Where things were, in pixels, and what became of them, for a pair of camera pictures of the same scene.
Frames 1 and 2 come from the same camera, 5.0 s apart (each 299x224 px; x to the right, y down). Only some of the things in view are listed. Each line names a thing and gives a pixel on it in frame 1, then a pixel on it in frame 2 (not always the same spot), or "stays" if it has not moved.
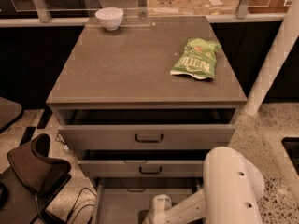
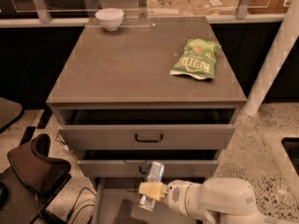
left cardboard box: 168,2 stays
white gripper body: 160,204 to 177,194
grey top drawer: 142,129 stays
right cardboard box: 212,0 stays
